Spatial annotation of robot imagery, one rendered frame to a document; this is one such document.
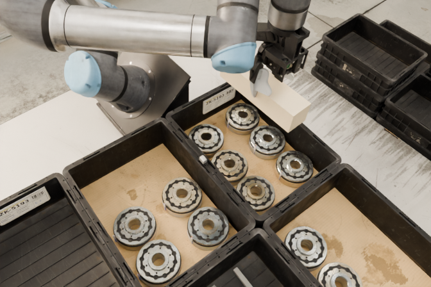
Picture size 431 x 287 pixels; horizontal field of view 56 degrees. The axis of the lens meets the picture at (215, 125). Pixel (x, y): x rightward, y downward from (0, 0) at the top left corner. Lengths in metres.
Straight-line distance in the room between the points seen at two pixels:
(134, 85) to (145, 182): 0.31
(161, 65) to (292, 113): 0.51
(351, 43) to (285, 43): 1.36
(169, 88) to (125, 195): 0.35
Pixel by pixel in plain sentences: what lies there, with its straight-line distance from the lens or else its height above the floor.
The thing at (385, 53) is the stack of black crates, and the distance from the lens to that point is 2.21.
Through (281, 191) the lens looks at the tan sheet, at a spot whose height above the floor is 0.83.
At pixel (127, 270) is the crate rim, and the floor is 0.92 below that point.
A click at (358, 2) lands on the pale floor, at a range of 3.46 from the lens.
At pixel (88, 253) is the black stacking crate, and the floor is 0.83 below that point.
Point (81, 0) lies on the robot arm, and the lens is 1.00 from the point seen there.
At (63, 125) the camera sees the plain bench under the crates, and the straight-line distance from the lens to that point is 1.45.
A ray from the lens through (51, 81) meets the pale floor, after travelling 2.64.
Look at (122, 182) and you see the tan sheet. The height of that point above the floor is 0.83.
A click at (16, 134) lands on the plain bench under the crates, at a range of 1.47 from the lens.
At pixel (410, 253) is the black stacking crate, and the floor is 0.84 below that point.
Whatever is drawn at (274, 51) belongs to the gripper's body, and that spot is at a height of 1.23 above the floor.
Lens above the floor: 1.78
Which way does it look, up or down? 51 degrees down
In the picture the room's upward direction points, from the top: 5 degrees clockwise
